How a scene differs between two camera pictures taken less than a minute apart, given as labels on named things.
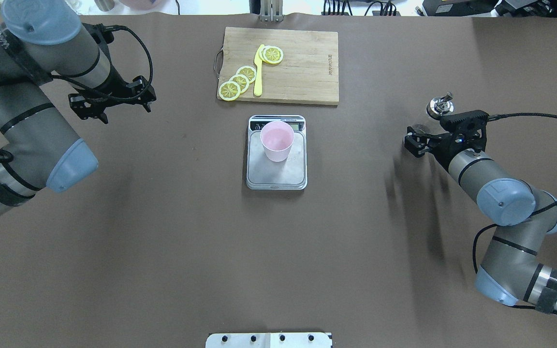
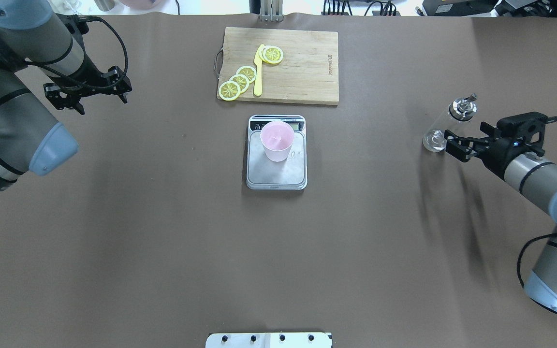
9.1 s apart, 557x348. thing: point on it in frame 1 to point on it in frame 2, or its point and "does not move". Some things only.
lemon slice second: (241, 80) does not move
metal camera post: (271, 10) does not move
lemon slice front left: (229, 91) does not move
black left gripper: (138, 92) to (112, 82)
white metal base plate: (269, 340) does not move
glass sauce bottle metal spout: (440, 106) to (463, 108)
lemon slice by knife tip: (272, 54) does not move
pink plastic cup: (277, 137) does not move
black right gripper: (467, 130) to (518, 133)
